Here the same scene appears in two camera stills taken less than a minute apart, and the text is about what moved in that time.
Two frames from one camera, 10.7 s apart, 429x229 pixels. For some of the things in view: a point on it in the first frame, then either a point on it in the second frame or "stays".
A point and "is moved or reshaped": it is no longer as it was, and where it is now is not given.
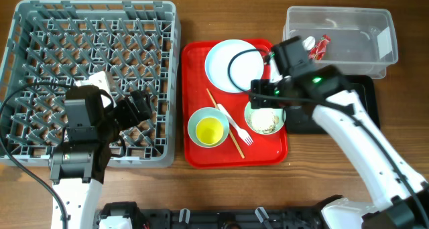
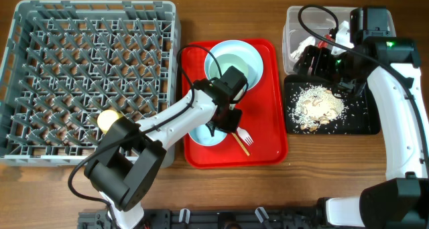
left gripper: (125, 106) to (231, 126)
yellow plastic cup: (209, 130) is moved or reshaped
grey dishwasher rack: (51, 45) stays
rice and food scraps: (263, 120) is moved or reshaped
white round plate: (245, 67) stays
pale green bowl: (279, 112) to (226, 61)
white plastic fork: (240, 132) stays
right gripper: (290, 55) to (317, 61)
